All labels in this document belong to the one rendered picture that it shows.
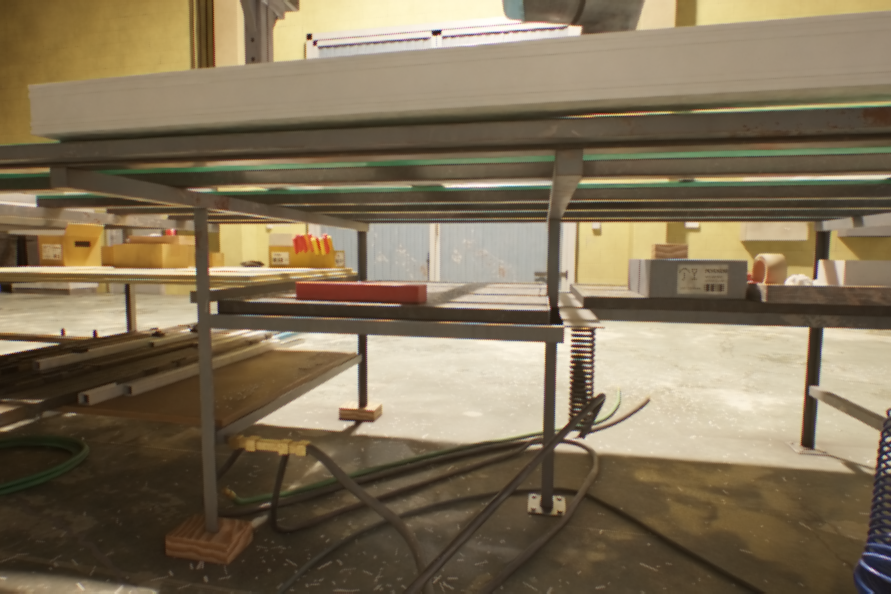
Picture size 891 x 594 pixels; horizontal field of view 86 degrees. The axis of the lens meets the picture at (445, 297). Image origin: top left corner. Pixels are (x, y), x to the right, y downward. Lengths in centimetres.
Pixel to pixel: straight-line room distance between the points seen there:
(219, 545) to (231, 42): 799
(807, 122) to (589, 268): 656
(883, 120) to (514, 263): 651
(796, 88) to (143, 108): 79
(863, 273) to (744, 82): 94
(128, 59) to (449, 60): 986
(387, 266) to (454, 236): 112
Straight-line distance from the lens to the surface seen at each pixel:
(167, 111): 79
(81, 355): 206
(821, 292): 141
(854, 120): 69
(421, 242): 728
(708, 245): 747
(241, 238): 812
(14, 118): 1194
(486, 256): 712
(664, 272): 136
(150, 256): 203
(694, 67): 62
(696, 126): 63
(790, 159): 94
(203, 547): 134
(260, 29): 74
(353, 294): 110
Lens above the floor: 69
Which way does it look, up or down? 5 degrees down
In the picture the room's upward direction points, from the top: straight up
